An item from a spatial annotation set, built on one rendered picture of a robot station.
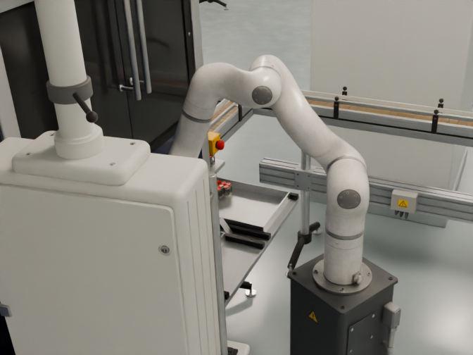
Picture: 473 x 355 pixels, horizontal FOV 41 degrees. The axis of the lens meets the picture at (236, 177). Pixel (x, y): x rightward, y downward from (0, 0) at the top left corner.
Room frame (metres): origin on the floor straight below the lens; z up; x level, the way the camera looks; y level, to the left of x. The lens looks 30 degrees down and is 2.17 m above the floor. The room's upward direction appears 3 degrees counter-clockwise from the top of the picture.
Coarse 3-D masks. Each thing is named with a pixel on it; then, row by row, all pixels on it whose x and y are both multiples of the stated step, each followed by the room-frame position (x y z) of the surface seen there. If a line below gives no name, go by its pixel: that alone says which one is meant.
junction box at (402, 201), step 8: (392, 192) 2.65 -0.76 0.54; (400, 192) 2.64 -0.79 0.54; (408, 192) 2.64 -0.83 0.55; (392, 200) 2.63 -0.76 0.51; (400, 200) 2.62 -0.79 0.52; (408, 200) 2.60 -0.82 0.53; (416, 200) 2.59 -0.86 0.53; (392, 208) 2.63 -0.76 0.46; (400, 208) 2.62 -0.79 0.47; (408, 208) 2.60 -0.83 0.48; (416, 208) 2.62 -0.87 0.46
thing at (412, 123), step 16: (304, 96) 2.89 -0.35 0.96; (336, 96) 2.79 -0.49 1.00; (352, 96) 2.85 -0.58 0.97; (256, 112) 2.98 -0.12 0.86; (272, 112) 2.94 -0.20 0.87; (320, 112) 2.83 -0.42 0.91; (336, 112) 2.78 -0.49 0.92; (352, 112) 2.76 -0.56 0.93; (368, 112) 2.75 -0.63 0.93; (384, 112) 2.74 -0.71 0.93; (400, 112) 2.73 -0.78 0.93; (416, 112) 2.65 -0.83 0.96; (432, 112) 2.63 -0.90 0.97; (448, 112) 2.65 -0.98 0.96; (464, 112) 2.62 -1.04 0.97; (352, 128) 2.76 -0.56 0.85; (368, 128) 2.72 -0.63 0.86; (384, 128) 2.69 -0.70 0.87; (400, 128) 2.66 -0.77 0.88; (416, 128) 2.63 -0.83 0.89; (432, 128) 2.59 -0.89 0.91; (448, 128) 2.57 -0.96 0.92; (464, 128) 2.54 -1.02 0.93; (464, 144) 2.53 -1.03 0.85
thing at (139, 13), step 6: (138, 0) 1.86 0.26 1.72; (138, 6) 1.86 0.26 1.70; (138, 12) 1.86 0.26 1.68; (138, 18) 1.86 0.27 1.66; (138, 24) 1.86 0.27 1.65; (138, 30) 1.86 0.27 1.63; (144, 30) 1.87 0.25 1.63; (144, 36) 1.86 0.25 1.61; (144, 42) 1.86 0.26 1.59; (144, 48) 1.86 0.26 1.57; (144, 54) 1.86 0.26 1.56; (144, 60) 1.86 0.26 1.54; (144, 66) 1.86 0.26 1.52; (144, 72) 1.86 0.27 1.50; (144, 78) 1.86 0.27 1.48; (132, 84) 1.89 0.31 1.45; (144, 84) 1.86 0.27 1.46; (150, 84) 1.86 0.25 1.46; (150, 90) 1.86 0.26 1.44
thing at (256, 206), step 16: (240, 192) 2.15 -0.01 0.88; (256, 192) 2.14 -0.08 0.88; (272, 192) 2.11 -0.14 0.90; (288, 192) 2.08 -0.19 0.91; (224, 208) 2.04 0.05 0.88; (240, 208) 2.03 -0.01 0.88; (256, 208) 2.03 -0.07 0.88; (272, 208) 2.02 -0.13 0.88; (240, 224) 1.89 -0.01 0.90; (256, 224) 1.92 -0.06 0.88
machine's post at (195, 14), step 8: (192, 0) 2.26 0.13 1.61; (192, 8) 2.26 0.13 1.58; (192, 16) 2.26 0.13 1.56; (192, 24) 2.26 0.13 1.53; (200, 24) 2.30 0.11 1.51; (192, 32) 2.26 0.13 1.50; (200, 32) 2.30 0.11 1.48; (200, 40) 2.29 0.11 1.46; (200, 48) 2.29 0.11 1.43; (200, 56) 2.29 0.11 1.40; (200, 64) 2.28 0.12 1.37; (208, 144) 2.30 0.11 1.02; (208, 152) 2.30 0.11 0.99; (208, 160) 2.29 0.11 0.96; (208, 168) 2.29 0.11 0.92
